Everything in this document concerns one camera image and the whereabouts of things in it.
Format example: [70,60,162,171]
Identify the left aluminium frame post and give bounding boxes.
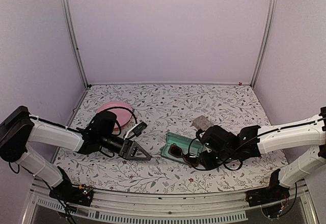
[61,0,89,89]

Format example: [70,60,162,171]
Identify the brown sunglasses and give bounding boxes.
[168,144,200,167]

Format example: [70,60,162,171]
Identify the pink plate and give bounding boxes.
[96,101,134,127]

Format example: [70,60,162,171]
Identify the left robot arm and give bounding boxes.
[1,106,152,201]

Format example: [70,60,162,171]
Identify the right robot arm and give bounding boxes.
[199,107,325,202]

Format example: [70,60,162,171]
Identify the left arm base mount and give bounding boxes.
[49,167,94,207]

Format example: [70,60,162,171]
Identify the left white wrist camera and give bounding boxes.
[123,122,147,139]

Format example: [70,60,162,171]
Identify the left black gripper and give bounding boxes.
[99,133,151,160]

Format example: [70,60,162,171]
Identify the right aluminium frame post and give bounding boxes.
[250,0,277,90]

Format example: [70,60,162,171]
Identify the front aluminium rail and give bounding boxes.
[22,179,322,223]

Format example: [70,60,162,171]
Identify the grey glasses case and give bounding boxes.
[191,115,214,131]

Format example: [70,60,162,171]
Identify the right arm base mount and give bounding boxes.
[246,169,290,218]

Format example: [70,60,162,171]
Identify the right black cable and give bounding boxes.
[187,132,260,171]

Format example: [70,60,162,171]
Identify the aluminium frame post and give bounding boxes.
[250,0,277,90]
[61,0,89,89]

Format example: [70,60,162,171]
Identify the blue glasses case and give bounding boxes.
[160,132,204,163]

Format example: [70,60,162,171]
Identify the left black cable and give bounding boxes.
[88,106,137,133]

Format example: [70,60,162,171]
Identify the black cable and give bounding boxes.
[187,132,260,171]
[88,106,137,133]

